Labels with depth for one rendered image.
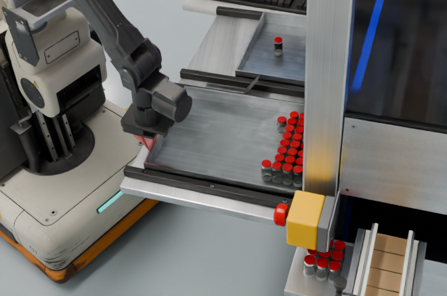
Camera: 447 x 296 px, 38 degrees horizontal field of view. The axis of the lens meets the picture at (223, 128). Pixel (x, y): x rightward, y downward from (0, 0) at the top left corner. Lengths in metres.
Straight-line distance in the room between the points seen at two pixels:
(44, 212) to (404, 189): 1.38
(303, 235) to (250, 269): 1.17
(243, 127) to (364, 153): 0.46
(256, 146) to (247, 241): 0.96
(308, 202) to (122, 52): 0.43
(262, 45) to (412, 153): 0.74
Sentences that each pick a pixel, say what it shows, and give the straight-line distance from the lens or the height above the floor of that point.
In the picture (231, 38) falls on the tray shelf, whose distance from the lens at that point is 1.75.
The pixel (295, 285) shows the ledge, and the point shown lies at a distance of 1.22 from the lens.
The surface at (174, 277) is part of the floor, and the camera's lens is 2.30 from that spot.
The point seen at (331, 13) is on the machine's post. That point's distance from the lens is 0.92.
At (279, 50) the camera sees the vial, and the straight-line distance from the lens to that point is 1.66.
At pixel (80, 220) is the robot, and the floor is 0.26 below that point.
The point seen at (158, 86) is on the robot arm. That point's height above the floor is 1.11.
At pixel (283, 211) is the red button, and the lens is 1.14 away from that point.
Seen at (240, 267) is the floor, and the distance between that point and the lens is 2.30.
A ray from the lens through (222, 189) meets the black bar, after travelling 1.33.
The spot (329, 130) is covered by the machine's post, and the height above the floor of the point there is 1.17.
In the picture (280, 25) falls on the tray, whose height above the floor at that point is 0.88.
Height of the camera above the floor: 1.91
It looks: 44 degrees down
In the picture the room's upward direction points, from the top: 6 degrees counter-clockwise
